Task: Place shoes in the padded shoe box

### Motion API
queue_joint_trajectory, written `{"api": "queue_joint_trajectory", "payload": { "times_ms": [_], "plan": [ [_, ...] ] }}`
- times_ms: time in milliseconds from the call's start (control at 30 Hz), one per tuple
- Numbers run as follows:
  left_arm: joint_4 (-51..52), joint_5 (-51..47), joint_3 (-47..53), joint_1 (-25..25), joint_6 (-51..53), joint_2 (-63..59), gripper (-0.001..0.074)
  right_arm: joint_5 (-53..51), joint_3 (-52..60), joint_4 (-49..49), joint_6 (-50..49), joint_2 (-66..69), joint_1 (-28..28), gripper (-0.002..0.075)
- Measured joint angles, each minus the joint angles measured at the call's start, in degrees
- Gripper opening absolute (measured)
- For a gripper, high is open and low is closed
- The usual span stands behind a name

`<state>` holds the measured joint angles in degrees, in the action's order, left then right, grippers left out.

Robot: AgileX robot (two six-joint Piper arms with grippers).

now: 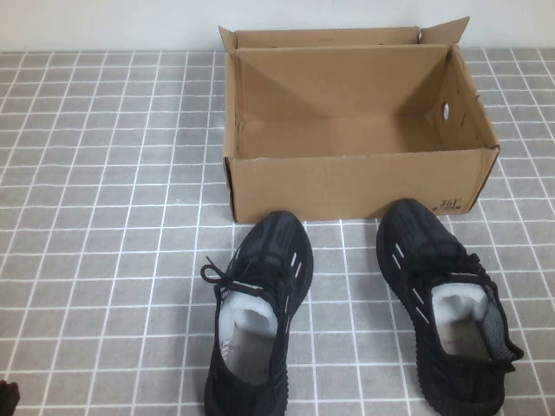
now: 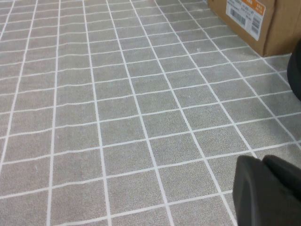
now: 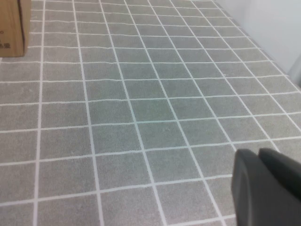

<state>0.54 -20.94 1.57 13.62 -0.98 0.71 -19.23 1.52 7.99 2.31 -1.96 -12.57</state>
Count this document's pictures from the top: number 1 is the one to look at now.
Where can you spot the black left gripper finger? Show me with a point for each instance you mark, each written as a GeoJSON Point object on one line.
{"type": "Point", "coordinates": [8, 401]}

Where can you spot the black sneaker with striped collar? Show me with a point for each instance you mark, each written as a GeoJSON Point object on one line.
{"type": "Point", "coordinates": [416, 234]}

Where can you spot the white foam shoe stuffing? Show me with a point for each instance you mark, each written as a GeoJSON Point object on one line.
{"type": "Point", "coordinates": [243, 305]}
{"type": "Point", "coordinates": [455, 299]}

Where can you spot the brown cardboard shoe box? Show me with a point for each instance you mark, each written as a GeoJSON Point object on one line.
{"type": "Point", "coordinates": [347, 186]}

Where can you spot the grey grid tablecloth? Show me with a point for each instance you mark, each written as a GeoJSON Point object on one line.
{"type": "Point", "coordinates": [108, 216]}

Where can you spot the black sneaker with looped lace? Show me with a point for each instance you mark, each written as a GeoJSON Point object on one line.
{"type": "Point", "coordinates": [269, 242]}

